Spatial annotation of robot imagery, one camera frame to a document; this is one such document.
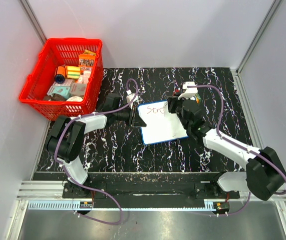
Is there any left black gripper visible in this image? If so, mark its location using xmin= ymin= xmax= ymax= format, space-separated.
xmin=114 ymin=105 xmax=146 ymax=128

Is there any white blue-framed whiteboard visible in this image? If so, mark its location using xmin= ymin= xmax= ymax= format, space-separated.
xmin=137 ymin=100 xmax=188 ymax=145

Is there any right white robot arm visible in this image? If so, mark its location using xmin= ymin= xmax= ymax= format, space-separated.
xmin=167 ymin=96 xmax=286 ymax=201

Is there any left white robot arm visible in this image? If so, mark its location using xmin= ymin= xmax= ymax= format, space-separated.
xmin=45 ymin=93 xmax=147 ymax=198

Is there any orange juice carton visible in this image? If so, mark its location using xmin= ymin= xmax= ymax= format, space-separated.
xmin=194 ymin=93 xmax=201 ymax=104

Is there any white round container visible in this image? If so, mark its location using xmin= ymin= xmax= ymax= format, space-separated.
xmin=67 ymin=96 xmax=83 ymax=102

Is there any brown pink box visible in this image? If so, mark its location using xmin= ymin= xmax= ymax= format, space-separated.
xmin=70 ymin=83 xmax=87 ymax=97

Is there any teal box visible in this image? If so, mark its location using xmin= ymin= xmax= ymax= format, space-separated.
xmin=47 ymin=85 xmax=71 ymax=99

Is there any orange snack box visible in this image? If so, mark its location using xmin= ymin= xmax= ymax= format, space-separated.
xmin=79 ymin=54 xmax=96 ymax=67

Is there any yellow striped box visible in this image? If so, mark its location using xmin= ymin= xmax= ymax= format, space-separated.
xmin=65 ymin=65 xmax=81 ymax=80

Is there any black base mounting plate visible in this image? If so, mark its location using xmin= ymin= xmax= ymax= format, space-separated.
xmin=62 ymin=181 xmax=240 ymax=210

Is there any blue orange can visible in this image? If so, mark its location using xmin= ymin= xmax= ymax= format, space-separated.
xmin=54 ymin=66 xmax=66 ymax=84

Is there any red plastic shopping basket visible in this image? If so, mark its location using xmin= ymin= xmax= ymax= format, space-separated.
xmin=19 ymin=37 xmax=104 ymax=121

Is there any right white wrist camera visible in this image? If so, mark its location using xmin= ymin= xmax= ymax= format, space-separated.
xmin=178 ymin=81 xmax=198 ymax=100

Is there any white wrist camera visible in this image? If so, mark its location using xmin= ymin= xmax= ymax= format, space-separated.
xmin=178 ymin=81 xmax=198 ymax=100
xmin=126 ymin=90 xmax=139 ymax=109

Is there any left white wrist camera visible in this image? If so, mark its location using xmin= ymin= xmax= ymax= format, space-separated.
xmin=126 ymin=90 xmax=139 ymax=109

